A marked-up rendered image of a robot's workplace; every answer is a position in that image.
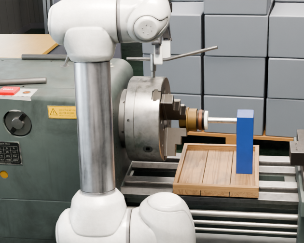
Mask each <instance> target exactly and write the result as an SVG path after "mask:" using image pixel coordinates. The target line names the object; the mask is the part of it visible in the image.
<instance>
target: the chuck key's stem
mask: <svg viewBox="0 0 304 243"><path fill-rule="evenodd" d="M150 59H151V60H150V71H151V72H152V77H151V78H155V71H156V65H155V64H154V54H150Z"/></svg>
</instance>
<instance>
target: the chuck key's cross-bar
mask: <svg viewBox="0 0 304 243"><path fill-rule="evenodd" d="M215 49H218V46H212V47H208V48H205V49H201V50H197V51H193V52H189V53H185V54H179V55H176V56H172V57H168V58H163V61H169V60H174V59H178V58H182V57H186V56H190V55H194V54H199V53H203V52H207V51H211V50H215ZM126 59H127V60H131V61H150V60H151V59H150V58H145V57H127V58H126Z"/></svg>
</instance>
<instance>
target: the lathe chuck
mask: <svg viewBox="0 0 304 243"><path fill-rule="evenodd" d="M154 91H159V92H161V93H162V94H164V95H170V94H171V91H170V85H169V81H168V78H167V77H157V78H150V77H144V76H142V77H141V78H140V79H139V81H138V85H137V90H136V96H135V104H134V142H135V149H136V154H137V157H138V159H139V160H140V161H149V162H156V161H160V162H163V161H165V160H166V159H167V156H165V160H164V144H165V130H164V129H165V127H167V128H171V120H164V115H163V110H162V106H161V101H160V100H157V101H153V100H152V94H153V92H154ZM144 146H150V147H152V151H151V152H146V151H145V150H144V149H143V147H144Z"/></svg>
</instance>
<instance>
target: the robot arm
mask: <svg viewBox="0 0 304 243"><path fill-rule="evenodd" d="M171 12H172V2H171V0H61V1H59V2H58V3H56V4H54V5H53V6H52V7H51V8H50V10H49V13H48V31H49V34H50V36H51V37H52V39H53V40H54V41H55V42H56V43H57V44H59V45H64V47H65V49H66V52H67V55H68V57H69V59H70V60H71V61H73V62H74V65H73V69H74V87H75V105H76V118H77V134H78V152H79V170H80V188H81V189H80V190H78V192H77V193H76V194H75V195H74V197H73V198H72V201H71V207H70V208H68V209H66V210H65V211H64V212H63V213H62V214H61V215H60V217H59V219H58V221H57V223H56V228H55V236H56V243H196V236H195V227H194V222H193V218H192V215H191V212H190V210H189V208H188V206H187V204H186V202H185V201H184V200H183V199H182V198H181V197H180V196H178V195H176V194H174V193H170V192H159V193H156V194H153V195H151V196H149V197H147V198H146V199H145V200H144V201H142V203H141V204H140V206H139V207H136V208H133V209H127V206H126V203H125V200H124V196H123V194H122V193H121V192H120V191H119V190H118V189H117V188H116V187H115V167H114V143H113V120H112V96H111V62H110V60H112V58H113V56H114V54H115V49H116V45H117V43H131V42H140V43H148V42H152V45H153V46H154V64H155V65H162V64H163V58H168V57H170V41H172V38H171V32H170V23H169V21H170V16H171ZM162 38H163V41H162ZM161 42H162V44H161Z"/></svg>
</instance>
